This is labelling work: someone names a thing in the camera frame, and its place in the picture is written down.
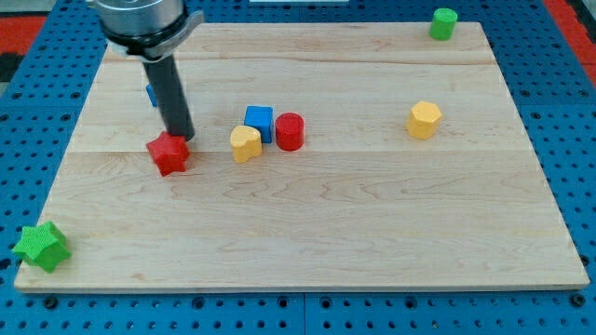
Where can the yellow heart block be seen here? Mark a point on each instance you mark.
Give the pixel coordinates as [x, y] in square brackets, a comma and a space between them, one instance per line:
[246, 143]

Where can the blue cube block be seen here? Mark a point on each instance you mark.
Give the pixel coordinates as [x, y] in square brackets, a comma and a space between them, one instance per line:
[261, 118]

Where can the red star block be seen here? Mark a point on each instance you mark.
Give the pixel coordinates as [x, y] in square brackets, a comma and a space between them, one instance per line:
[169, 153]

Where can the green star block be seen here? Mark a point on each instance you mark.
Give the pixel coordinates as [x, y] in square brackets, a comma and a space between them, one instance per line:
[43, 246]

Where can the light wooden board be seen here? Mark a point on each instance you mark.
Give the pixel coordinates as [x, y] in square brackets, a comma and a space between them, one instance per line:
[361, 206]

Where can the red cylinder block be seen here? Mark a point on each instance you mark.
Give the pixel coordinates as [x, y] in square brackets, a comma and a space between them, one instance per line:
[290, 131]

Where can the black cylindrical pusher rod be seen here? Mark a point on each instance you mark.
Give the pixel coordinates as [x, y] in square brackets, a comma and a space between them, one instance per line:
[170, 99]

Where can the green cylinder block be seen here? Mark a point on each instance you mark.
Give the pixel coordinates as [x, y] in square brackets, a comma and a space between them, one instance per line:
[443, 23]

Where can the yellow hexagon block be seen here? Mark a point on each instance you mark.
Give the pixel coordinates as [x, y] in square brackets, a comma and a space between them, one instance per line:
[423, 120]

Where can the blue block behind rod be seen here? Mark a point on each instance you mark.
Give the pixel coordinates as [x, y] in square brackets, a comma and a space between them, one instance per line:
[151, 95]

